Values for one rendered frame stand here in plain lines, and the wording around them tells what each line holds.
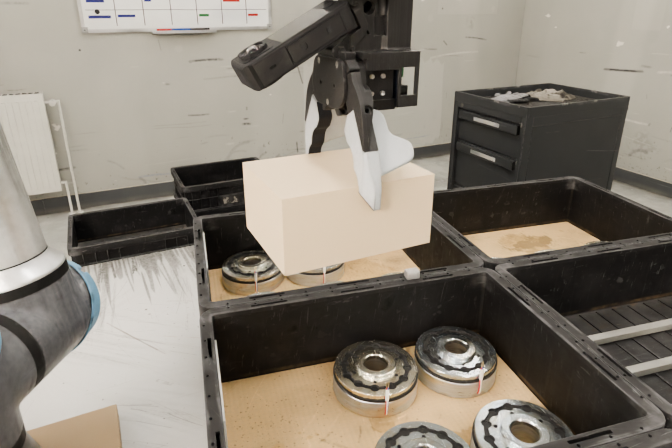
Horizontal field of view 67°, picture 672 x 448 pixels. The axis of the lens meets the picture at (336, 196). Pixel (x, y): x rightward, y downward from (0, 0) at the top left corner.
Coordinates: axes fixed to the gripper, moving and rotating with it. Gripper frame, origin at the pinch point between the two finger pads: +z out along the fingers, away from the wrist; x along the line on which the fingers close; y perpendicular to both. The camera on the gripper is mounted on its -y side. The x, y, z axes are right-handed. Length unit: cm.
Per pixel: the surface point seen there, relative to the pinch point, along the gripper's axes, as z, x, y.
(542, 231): 26, 23, 60
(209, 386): 16.8, -3.8, -15.3
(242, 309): 16.8, 7.6, -8.7
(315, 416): 26.8, -2.4, -3.5
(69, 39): 3, 311, -27
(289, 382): 26.8, 4.2, -4.2
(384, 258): 26.6, 27.4, 23.7
